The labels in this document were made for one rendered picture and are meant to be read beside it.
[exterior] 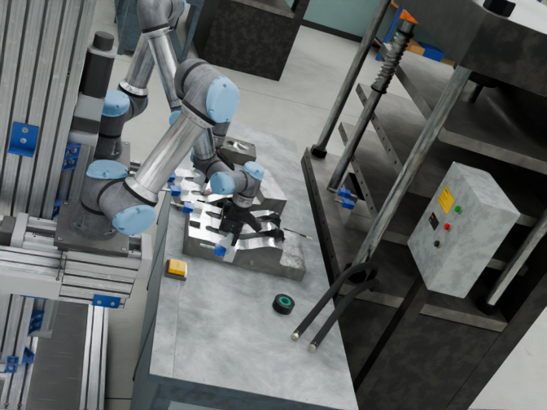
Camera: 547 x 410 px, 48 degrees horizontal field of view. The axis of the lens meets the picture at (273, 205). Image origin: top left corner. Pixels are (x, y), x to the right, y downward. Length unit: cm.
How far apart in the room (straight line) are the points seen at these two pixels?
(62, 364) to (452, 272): 158
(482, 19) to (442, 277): 91
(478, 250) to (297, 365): 76
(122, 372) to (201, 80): 167
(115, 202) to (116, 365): 136
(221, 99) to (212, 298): 84
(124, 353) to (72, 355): 41
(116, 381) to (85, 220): 119
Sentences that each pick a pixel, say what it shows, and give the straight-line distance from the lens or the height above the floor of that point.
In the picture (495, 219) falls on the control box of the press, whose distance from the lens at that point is 225.
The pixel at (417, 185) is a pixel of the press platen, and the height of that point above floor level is 128.
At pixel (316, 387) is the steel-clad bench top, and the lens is 213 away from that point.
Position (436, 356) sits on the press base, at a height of 50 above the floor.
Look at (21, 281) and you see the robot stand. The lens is 194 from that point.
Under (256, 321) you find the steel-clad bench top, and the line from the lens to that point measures 224.
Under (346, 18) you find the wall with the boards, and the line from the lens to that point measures 1027.
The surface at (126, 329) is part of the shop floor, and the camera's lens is 320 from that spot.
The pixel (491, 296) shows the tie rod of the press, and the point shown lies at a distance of 300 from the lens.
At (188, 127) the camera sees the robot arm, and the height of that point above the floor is 149.
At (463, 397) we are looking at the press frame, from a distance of 338.
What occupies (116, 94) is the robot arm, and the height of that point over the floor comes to 127.
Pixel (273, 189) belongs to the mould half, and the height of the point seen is 91.
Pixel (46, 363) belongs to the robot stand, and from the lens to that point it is 270.
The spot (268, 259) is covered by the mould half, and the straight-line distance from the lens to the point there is 244.
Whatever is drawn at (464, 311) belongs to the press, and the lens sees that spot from 296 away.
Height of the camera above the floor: 223
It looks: 29 degrees down
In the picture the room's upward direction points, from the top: 23 degrees clockwise
